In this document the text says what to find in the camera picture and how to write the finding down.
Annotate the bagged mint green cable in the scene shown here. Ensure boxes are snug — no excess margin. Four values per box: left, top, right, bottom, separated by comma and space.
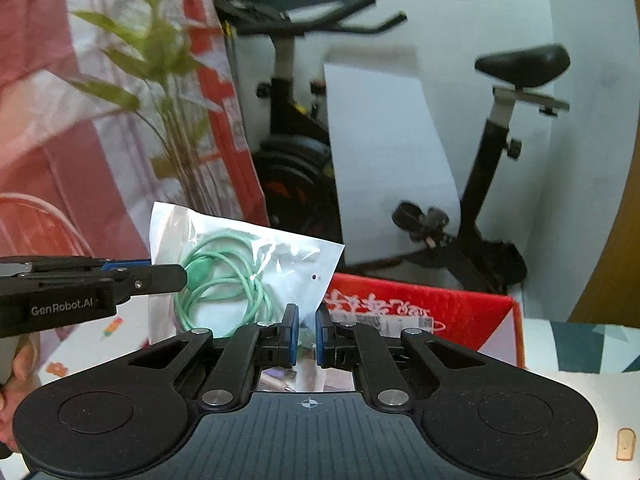
146, 200, 346, 346

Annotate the person's left hand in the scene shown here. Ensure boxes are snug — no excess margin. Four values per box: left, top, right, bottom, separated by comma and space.
1, 334, 40, 453

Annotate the black exercise bike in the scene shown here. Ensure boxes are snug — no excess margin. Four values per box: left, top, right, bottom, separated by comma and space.
215, 0, 570, 295

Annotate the red strawberry cardboard box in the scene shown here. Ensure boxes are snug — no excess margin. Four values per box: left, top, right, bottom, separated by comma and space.
259, 271, 526, 394

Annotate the red patterned backdrop cloth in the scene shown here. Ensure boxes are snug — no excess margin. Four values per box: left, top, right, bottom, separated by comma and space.
1, 0, 267, 259

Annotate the white foam board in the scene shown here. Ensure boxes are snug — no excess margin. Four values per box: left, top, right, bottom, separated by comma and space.
324, 63, 460, 264

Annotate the wooden door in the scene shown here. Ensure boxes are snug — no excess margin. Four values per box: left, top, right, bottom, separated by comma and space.
570, 148, 639, 327

